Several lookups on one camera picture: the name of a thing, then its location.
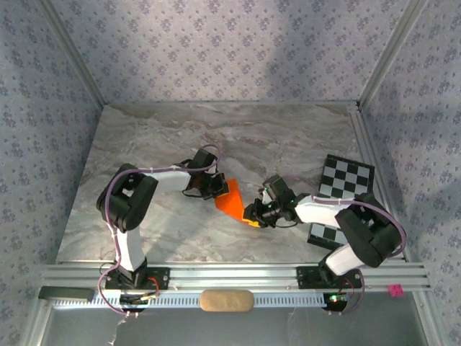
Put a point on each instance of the orange paper sheet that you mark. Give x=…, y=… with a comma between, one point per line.
x=232, y=202

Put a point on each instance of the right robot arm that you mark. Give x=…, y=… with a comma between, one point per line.
x=320, y=212

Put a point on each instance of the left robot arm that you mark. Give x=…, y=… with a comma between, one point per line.
x=131, y=248

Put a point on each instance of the black white checkerboard panel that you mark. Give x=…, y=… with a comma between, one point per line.
x=345, y=173

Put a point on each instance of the tan oval pad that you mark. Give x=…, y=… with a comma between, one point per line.
x=227, y=301

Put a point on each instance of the pink cube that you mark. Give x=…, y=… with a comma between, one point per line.
x=395, y=290

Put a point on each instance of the black flat bar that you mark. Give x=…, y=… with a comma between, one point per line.
x=65, y=293

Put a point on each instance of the long aluminium mounting rail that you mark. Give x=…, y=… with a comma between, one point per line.
x=234, y=277

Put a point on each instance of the thin aluminium edge rail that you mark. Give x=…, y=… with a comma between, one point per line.
x=230, y=103

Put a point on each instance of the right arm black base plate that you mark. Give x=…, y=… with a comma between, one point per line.
x=306, y=277

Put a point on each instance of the aluminium side rail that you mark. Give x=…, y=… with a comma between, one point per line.
x=364, y=144

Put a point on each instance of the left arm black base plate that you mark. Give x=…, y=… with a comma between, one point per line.
x=160, y=279

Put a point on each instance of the aluminium frame post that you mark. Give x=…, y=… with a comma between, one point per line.
x=75, y=54
x=388, y=54

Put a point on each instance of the aluminium frame leg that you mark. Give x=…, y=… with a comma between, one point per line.
x=430, y=317
x=36, y=324

